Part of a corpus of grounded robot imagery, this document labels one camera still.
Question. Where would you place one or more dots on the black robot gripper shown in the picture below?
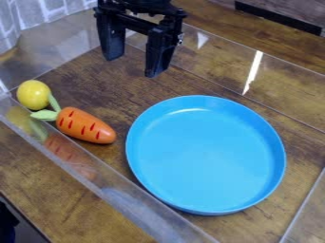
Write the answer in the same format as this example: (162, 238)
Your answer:
(154, 17)

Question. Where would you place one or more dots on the blue round plastic tray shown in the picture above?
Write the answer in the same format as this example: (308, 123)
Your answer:
(206, 154)

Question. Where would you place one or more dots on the orange toy carrot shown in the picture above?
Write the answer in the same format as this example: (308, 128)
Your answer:
(76, 123)

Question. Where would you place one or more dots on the yellow toy lemon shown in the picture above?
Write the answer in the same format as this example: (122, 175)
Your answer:
(32, 94)

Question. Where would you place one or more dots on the clear acrylic front barrier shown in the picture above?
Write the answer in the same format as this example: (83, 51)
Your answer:
(155, 219)

